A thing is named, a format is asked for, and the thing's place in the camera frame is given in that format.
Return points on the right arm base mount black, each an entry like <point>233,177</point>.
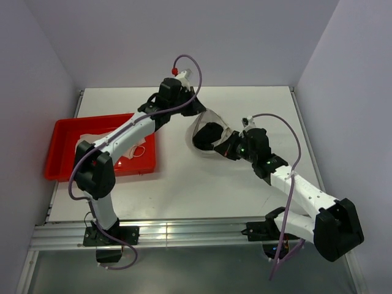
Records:
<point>263,231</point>

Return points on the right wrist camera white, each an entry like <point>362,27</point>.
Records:
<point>248,123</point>

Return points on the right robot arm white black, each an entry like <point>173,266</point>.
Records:
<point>332,225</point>

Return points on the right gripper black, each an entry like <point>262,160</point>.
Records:
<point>226,148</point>

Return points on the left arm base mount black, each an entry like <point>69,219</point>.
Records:
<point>111,244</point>

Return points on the pink bra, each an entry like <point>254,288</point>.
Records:
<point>133,152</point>

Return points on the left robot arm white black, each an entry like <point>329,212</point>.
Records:
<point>93,169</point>

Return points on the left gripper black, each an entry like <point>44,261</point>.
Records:
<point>196,108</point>

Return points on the aluminium frame rail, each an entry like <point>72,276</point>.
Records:
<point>152,233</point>

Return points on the black bra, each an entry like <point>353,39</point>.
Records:
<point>204,138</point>

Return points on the red plastic tray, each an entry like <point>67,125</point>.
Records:
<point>61,155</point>

